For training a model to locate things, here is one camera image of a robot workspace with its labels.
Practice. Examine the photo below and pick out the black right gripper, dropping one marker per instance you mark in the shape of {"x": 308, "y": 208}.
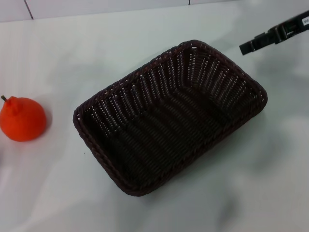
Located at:
{"x": 293, "y": 25}

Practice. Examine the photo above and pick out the orange pear with stem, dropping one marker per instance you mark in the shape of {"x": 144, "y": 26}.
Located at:
{"x": 23, "y": 120}

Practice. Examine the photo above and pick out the dark brown woven basket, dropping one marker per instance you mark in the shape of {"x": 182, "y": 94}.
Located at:
{"x": 169, "y": 125}

